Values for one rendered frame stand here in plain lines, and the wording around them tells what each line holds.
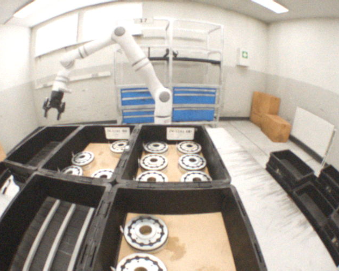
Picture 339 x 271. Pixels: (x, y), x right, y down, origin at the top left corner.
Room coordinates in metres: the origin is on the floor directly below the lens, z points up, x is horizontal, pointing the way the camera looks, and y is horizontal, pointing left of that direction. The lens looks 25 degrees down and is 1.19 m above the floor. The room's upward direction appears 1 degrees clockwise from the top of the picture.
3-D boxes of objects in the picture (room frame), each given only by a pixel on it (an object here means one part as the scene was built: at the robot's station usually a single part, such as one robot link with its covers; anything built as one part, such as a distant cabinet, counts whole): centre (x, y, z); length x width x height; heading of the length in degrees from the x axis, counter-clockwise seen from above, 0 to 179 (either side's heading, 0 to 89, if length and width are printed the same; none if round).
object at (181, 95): (2.43, -0.40, 0.60); 0.72 x 0.03 x 0.56; 98
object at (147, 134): (0.47, -0.01, 0.87); 0.40 x 0.30 x 0.11; 1
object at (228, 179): (0.47, -0.01, 0.92); 0.40 x 0.30 x 0.02; 1
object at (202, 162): (0.47, -0.09, 0.86); 0.10 x 0.10 x 0.01
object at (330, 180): (0.44, -1.48, 0.37); 0.40 x 0.30 x 0.45; 8
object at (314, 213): (0.38, -1.09, 0.31); 0.40 x 0.30 x 0.34; 8
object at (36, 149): (0.46, 0.59, 0.87); 0.40 x 0.30 x 0.11; 1
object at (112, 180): (0.47, 0.29, 0.92); 0.40 x 0.30 x 0.02; 1
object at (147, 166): (0.47, 0.06, 0.86); 0.10 x 0.10 x 0.01
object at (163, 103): (0.84, 0.04, 0.99); 0.09 x 0.09 x 0.17; 19
